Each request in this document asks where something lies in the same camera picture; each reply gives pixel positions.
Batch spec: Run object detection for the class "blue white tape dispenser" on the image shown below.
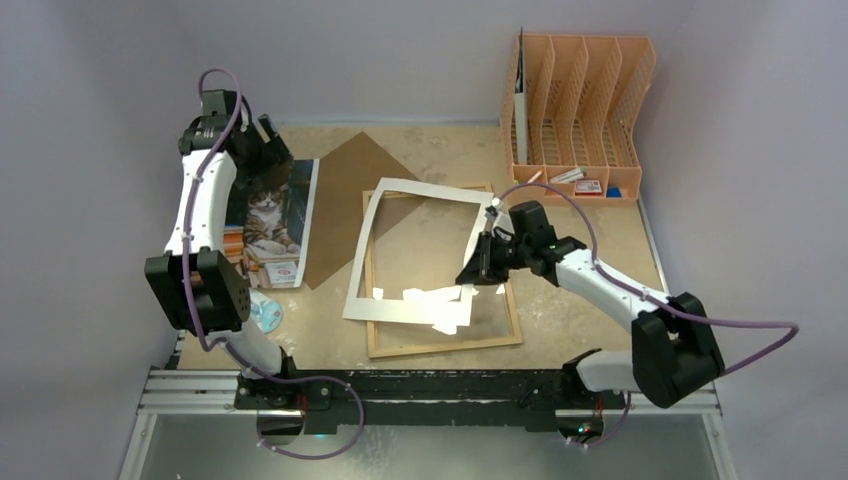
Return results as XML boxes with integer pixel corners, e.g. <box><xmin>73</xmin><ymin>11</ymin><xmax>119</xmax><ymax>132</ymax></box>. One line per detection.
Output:
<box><xmin>249</xmin><ymin>289</ymin><xmax>284</xmax><ymax>334</ymax></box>

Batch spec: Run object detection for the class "wooden picture frame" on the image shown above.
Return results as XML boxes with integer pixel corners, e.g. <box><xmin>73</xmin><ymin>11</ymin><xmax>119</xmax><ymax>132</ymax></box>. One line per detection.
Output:
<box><xmin>343</xmin><ymin>179</ymin><xmax>523</xmax><ymax>360</ymax></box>

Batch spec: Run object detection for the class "white chalk stick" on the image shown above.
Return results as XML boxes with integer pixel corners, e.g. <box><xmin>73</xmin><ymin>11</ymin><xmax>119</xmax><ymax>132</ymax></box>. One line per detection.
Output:
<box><xmin>524</xmin><ymin>170</ymin><xmax>544</xmax><ymax>184</ymax></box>

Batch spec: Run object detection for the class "red white small box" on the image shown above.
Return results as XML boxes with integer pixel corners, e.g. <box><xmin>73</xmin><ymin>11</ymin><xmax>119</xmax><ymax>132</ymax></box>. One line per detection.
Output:
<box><xmin>575</xmin><ymin>179</ymin><xmax>604</xmax><ymax>196</ymax></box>

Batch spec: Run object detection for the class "orange desk file organizer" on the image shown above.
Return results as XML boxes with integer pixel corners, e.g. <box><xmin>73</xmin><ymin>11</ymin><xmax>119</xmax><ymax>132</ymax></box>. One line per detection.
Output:
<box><xmin>499</xmin><ymin>32</ymin><xmax>657</xmax><ymax>207</ymax></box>

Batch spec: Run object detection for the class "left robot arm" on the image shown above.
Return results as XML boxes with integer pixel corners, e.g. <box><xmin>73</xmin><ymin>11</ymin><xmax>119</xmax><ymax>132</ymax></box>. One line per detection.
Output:
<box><xmin>144</xmin><ymin>89</ymin><xmax>298</xmax><ymax>409</ymax></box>

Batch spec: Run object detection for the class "cat photo print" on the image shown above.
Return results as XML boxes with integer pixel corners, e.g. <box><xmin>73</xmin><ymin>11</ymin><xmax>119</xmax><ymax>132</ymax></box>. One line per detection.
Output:
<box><xmin>224</xmin><ymin>159</ymin><xmax>320</xmax><ymax>290</ymax></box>

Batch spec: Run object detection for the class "clear acrylic sheet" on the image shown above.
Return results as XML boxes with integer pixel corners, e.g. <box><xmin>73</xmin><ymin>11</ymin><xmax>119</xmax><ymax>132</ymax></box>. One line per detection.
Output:
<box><xmin>360</xmin><ymin>193</ymin><xmax>522</xmax><ymax>358</ymax></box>

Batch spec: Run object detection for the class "white mat board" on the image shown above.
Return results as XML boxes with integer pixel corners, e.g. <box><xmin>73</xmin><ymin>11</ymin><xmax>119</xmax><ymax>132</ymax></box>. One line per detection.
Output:
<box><xmin>342</xmin><ymin>177</ymin><xmax>502</xmax><ymax>327</ymax></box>

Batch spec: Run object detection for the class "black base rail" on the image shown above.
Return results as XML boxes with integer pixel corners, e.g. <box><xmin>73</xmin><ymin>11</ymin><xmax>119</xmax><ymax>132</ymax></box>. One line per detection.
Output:
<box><xmin>137</xmin><ymin>367</ymin><xmax>720</xmax><ymax>439</ymax></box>

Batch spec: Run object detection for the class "white folder in organizer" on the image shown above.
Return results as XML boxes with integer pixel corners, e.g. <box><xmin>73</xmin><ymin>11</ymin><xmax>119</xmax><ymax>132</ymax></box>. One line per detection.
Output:
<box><xmin>513</xmin><ymin>28</ymin><xmax>529</xmax><ymax>165</ymax></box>

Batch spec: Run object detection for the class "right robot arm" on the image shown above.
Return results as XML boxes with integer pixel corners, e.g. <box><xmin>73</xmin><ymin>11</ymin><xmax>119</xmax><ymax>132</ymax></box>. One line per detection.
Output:
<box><xmin>455</xmin><ymin>201</ymin><xmax>726</xmax><ymax>408</ymax></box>

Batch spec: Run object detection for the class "brown backing board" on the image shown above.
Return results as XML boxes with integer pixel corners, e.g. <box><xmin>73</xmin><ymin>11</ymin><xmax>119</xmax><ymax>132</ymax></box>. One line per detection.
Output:
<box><xmin>303</xmin><ymin>132</ymin><xmax>416</xmax><ymax>290</ymax></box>

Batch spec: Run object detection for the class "white marker pen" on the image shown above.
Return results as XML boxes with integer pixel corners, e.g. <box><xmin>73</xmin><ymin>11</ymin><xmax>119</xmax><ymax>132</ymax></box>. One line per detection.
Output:
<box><xmin>549</xmin><ymin>167</ymin><xmax>585</xmax><ymax>184</ymax></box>

